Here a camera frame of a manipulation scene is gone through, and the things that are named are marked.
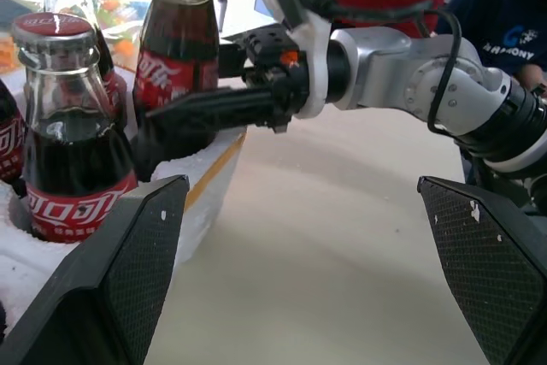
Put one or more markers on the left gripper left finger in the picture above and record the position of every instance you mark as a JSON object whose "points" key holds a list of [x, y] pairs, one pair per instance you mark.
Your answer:
{"points": [[128, 262]]}

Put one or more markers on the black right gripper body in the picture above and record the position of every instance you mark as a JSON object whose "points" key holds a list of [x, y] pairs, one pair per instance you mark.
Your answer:
{"points": [[278, 70]]}

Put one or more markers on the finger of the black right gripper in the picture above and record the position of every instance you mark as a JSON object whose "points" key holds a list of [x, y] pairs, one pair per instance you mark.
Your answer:
{"points": [[231, 106], [234, 60]]}

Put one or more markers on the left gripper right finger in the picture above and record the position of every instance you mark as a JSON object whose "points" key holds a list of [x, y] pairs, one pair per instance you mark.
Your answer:
{"points": [[483, 262]]}

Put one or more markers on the white foam bottle crate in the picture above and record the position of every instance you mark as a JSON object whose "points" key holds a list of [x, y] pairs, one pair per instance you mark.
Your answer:
{"points": [[203, 215]]}

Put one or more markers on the colourful packets pile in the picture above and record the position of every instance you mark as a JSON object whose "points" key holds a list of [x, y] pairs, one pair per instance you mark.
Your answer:
{"points": [[121, 19]]}

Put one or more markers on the person in navy shirt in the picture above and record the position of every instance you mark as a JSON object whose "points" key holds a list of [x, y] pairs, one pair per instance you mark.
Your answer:
{"points": [[504, 6]]}

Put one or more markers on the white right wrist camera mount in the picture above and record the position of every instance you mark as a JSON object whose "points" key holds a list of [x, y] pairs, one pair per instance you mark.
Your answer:
{"points": [[317, 36]]}

